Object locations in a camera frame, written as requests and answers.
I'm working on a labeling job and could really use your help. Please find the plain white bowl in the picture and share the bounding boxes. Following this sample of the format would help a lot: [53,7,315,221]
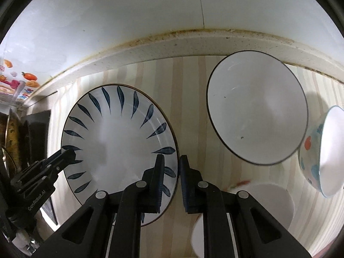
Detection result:
[191,181,295,257]

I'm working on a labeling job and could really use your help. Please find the white plate blue leaf pattern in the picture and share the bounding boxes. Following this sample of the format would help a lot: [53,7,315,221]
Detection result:
[61,84,178,226]

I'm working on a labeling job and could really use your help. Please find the white bowl blue orange dots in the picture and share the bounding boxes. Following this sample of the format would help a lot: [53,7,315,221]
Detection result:
[298,105,343,198]

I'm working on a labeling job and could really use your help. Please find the white bowl black rim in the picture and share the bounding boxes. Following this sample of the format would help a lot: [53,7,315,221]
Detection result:
[206,50,309,165]

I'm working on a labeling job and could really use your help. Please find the black glass stove top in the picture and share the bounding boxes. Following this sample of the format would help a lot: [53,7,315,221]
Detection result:
[20,109,58,226]

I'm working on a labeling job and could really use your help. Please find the striped table mat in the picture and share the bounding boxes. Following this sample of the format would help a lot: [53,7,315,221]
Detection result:
[48,56,343,257]

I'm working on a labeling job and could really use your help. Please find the colourful fruit wall sticker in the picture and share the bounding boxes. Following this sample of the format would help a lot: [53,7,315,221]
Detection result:
[1,58,40,101]

